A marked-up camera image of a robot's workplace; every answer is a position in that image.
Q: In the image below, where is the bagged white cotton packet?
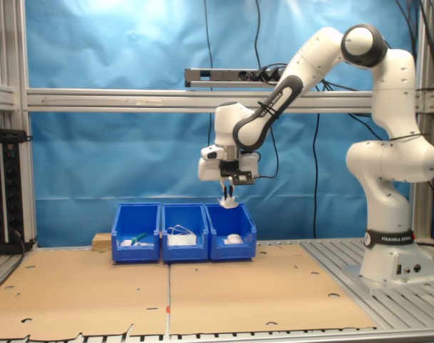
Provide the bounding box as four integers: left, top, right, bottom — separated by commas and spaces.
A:
216, 194, 239, 210
222, 233, 245, 246

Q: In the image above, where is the blue plastic bin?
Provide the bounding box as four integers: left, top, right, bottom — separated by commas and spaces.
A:
204, 202, 257, 262
111, 202, 163, 264
160, 202, 210, 264

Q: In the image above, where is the grey power strip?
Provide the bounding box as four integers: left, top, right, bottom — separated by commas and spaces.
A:
184, 67, 287, 89

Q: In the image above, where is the brown cardboard sheet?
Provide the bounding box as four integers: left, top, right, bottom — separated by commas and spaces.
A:
167, 242, 378, 337
0, 247, 172, 342

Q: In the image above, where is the horizontal aluminium beam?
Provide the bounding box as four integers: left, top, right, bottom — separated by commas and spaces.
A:
25, 88, 434, 114

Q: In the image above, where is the light wooden block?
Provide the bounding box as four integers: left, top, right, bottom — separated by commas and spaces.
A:
92, 233, 114, 249

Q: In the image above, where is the black equipment rack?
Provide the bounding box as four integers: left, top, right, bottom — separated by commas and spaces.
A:
0, 129, 34, 256

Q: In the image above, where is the black camera cable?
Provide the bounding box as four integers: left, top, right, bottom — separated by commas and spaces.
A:
254, 132, 280, 179

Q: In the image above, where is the black hanging cable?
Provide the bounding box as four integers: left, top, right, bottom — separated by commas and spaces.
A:
312, 112, 322, 239
254, 0, 263, 69
203, 0, 214, 71

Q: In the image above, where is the aluminium frame post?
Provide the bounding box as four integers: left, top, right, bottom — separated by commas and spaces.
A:
412, 0, 434, 239
0, 0, 38, 248

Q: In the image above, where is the black cable bundle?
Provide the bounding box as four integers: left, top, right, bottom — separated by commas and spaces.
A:
395, 0, 434, 90

